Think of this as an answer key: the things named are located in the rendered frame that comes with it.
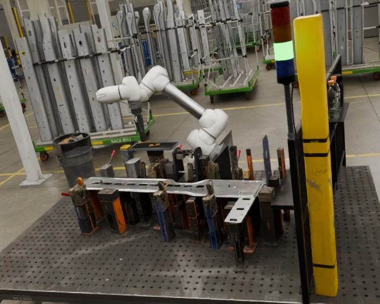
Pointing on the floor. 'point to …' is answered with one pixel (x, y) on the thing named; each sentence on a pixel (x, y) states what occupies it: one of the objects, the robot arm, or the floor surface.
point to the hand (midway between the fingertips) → (142, 136)
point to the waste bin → (75, 156)
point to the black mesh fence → (336, 129)
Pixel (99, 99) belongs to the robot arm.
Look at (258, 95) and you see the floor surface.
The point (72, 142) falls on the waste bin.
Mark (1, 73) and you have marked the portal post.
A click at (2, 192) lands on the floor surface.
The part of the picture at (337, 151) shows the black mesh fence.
